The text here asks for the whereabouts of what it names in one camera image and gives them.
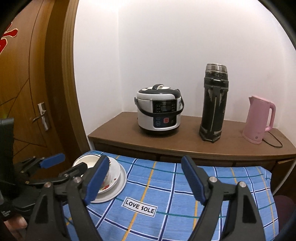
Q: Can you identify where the small white bowl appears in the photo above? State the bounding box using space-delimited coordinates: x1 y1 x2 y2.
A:
73 154 101 168

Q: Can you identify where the red flower white plate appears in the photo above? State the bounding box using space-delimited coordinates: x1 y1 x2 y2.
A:
98 157 120 194

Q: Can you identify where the operator hand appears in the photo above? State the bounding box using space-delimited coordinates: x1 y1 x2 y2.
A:
4 215 28 231

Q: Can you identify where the plain grey round plate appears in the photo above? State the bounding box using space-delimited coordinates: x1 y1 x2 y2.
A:
91 164 127 203

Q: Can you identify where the brown wooden cabinet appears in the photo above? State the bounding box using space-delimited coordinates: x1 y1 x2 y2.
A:
88 112 295 194

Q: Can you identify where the brown wooden door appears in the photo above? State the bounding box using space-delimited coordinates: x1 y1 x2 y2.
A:
1 1 89 165

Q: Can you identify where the love sole label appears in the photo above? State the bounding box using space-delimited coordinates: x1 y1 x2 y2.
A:
121 197 158 217

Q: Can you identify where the blue checked tablecloth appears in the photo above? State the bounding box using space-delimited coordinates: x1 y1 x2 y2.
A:
87 155 280 240

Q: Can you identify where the pink electric kettle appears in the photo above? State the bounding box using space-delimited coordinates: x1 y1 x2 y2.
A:
242 95 276 144

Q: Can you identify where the white black rice cooker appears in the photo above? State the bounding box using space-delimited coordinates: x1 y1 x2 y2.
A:
134 84 185 133

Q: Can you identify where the red door decoration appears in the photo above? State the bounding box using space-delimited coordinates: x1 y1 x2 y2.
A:
0 22 18 53

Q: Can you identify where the black thermos flask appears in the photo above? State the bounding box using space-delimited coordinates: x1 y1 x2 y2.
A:
199 63 229 143

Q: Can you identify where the black kettle cable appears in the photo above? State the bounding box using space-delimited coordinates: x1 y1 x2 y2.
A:
263 129 284 148

